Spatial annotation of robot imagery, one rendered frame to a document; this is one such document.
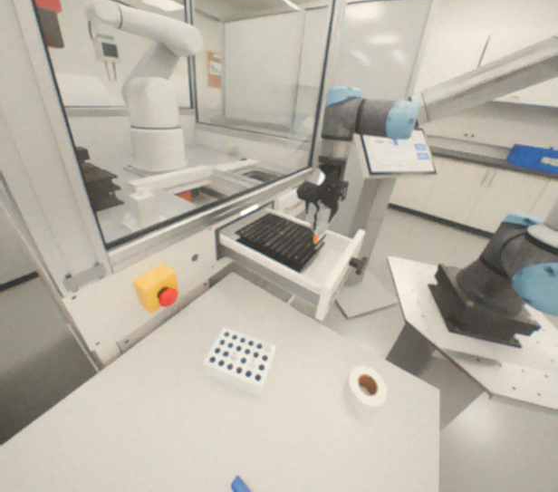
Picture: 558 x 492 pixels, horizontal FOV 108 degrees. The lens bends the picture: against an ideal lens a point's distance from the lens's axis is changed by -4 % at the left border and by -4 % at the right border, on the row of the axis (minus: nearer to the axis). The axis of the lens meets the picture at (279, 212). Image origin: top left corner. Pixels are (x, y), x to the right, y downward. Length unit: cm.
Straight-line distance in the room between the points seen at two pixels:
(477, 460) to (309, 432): 116
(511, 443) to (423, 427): 117
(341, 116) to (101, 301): 60
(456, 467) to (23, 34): 174
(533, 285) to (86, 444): 78
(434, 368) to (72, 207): 93
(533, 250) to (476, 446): 118
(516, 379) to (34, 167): 97
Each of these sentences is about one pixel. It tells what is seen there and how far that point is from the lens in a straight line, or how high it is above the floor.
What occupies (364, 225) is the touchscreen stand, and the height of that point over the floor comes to 58.
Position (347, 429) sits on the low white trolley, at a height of 76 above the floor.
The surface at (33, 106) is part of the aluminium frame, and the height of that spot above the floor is 123.
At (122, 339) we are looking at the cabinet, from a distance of 64.
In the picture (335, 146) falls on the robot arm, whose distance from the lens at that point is 53.
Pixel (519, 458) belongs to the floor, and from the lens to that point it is 173.
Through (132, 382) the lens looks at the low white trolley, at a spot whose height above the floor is 76.
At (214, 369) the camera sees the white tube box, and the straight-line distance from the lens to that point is 52.
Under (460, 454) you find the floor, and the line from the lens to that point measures 157.
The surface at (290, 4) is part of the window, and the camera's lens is 82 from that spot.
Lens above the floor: 125
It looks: 27 degrees down
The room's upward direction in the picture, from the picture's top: 5 degrees clockwise
